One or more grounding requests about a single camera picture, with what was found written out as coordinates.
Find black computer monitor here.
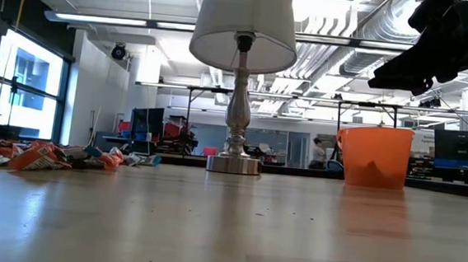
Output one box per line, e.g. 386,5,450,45
129,105,166,144
432,128,468,163

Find orange pumpkin bucket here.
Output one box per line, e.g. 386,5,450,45
332,124,416,191

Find round black ceiling device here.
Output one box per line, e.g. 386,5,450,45
110,42,128,62

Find person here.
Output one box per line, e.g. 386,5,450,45
308,137,329,171

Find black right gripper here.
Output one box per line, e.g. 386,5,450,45
367,0,468,101

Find black overhead rack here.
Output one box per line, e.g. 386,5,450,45
133,81,468,136

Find long ceiling light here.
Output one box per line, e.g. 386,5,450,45
43,9,197,33

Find silver lamp with white shade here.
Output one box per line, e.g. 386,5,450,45
180,0,302,179

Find red storage bins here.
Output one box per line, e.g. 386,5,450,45
162,121,196,146

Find silver ceiling duct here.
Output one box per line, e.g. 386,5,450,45
339,0,428,83

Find blue chair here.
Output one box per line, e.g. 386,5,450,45
325,158,345,172

